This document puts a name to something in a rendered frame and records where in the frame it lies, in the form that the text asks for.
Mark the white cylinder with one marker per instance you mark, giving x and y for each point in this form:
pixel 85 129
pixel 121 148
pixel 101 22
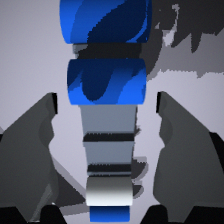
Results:
pixel 109 191

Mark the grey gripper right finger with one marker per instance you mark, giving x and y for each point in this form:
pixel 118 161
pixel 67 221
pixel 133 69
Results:
pixel 189 177

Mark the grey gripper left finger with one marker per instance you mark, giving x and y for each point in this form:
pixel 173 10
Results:
pixel 28 179

